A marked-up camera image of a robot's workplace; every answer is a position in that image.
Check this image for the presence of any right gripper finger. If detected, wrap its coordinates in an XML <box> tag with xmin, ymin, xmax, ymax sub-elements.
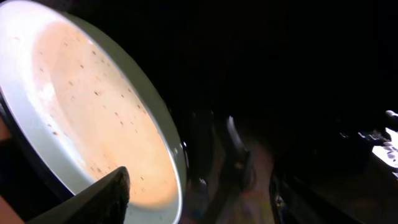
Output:
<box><xmin>27</xmin><ymin>166</ymin><xmax>130</xmax><ymax>224</ymax></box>

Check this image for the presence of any light blue plate top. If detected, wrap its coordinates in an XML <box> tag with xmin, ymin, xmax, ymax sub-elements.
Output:
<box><xmin>1</xmin><ymin>1</ymin><xmax>187</xmax><ymax>223</ymax></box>

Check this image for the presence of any black round tray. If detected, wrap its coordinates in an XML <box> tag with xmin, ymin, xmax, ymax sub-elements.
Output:
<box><xmin>1</xmin><ymin>1</ymin><xmax>397</xmax><ymax>223</ymax></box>

